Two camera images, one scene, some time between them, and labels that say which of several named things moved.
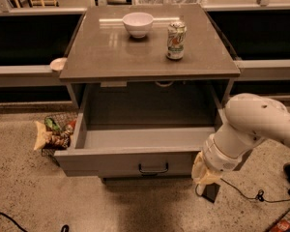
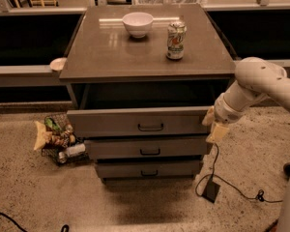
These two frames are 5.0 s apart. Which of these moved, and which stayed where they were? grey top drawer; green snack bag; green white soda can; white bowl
Moved: grey top drawer
Stayed: green snack bag; white bowl; green white soda can
